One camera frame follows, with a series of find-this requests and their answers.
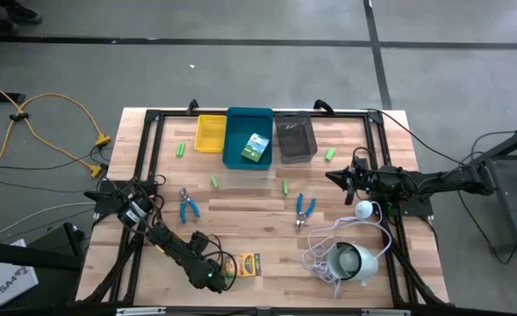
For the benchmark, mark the grey translucent plastic bin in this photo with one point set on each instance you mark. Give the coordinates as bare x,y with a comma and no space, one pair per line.
295,140

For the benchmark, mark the green eraser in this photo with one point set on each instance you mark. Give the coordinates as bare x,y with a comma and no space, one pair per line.
285,188
180,149
214,181
330,154

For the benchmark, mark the black metal table frame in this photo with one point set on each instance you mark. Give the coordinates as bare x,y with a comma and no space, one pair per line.
152,115

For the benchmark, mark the yellow green crayon box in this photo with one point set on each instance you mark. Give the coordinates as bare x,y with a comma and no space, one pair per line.
255,148
246,264

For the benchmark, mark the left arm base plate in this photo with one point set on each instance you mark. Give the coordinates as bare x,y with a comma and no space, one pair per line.
104,199

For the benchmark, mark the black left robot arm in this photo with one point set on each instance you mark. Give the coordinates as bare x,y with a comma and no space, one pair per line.
170,246

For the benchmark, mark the yellow slotted plastic basket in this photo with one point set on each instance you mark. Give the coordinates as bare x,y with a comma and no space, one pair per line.
210,136

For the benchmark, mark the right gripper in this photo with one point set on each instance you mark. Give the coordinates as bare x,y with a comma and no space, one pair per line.
363,181

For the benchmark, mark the white printed cardboard box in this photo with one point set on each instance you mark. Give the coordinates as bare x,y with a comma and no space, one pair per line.
3,285

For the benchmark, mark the white round power adapter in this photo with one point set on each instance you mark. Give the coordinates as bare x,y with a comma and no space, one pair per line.
363,210

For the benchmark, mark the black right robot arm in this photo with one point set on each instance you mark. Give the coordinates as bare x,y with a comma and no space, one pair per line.
438,180

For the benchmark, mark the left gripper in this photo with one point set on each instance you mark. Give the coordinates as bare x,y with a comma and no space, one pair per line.
216,281

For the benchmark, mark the silver metal bracket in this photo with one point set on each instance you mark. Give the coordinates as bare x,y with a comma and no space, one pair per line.
139,311
385,312

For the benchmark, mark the teal plastic bin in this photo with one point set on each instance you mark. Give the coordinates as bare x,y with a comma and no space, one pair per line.
236,149

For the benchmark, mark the black table clamp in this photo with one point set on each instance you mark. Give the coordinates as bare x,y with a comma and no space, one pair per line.
192,106
324,105

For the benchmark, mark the white security camera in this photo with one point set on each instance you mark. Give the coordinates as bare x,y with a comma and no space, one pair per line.
363,263

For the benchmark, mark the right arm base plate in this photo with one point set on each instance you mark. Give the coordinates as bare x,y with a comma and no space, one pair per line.
420,208

